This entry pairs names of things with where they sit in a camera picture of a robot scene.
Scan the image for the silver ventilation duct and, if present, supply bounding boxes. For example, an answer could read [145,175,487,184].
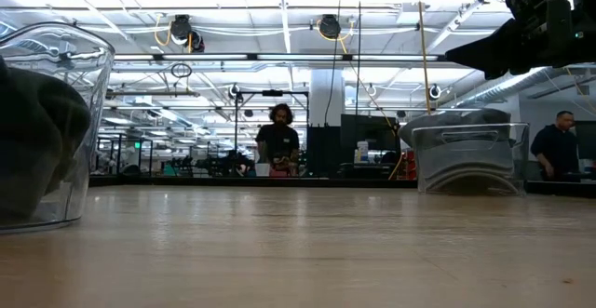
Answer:
[454,65,576,110]

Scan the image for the clear plastic bin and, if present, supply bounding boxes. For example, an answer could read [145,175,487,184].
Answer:
[0,21,116,235]
[411,121,532,197]

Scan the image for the dark charcoal baseball cap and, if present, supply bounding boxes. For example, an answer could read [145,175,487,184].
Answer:
[0,56,92,194]
[0,130,66,221]
[398,107,514,137]

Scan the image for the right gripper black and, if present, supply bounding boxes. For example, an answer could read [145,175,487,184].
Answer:
[444,0,596,81]

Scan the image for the black coiled cable loop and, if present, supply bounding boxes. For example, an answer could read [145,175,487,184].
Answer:
[169,62,194,79]

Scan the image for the grey metal pipe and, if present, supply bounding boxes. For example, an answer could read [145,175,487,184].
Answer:
[105,89,201,99]

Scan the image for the black metal table frame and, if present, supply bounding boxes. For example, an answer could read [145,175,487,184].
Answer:
[88,176,596,198]

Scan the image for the black metal station frame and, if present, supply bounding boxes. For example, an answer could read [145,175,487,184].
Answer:
[234,89,311,180]

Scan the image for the person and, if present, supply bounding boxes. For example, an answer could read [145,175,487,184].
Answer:
[529,110,581,182]
[254,102,302,179]

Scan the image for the thin yellow hanging cable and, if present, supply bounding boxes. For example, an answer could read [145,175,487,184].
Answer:
[414,0,432,114]

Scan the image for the black computer monitor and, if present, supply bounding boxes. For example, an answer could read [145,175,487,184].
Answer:
[339,114,402,154]

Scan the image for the long strip light fixture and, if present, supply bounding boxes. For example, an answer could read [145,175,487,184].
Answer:
[111,52,441,62]

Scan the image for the black hanging cable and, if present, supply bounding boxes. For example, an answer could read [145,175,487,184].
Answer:
[355,0,363,116]

